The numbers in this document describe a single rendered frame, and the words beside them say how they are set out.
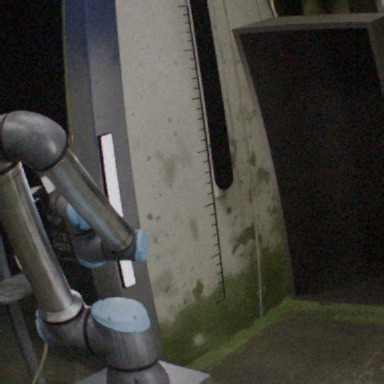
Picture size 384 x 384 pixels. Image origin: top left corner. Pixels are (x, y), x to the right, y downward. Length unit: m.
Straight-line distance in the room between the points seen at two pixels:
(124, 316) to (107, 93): 1.12
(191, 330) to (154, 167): 0.82
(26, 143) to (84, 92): 1.10
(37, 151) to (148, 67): 1.34
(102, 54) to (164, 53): 0.38
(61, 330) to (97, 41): 1.25
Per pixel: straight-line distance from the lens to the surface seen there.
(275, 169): 2.27
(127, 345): 1.46
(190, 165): 2.65
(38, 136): 1.20
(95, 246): 1.65
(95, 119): 2.25
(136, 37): 2.45
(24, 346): 2.37
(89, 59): 2.25
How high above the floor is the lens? 1.47
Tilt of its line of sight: 12 degrees down
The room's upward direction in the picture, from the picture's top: 7 degrees counter-clockwise
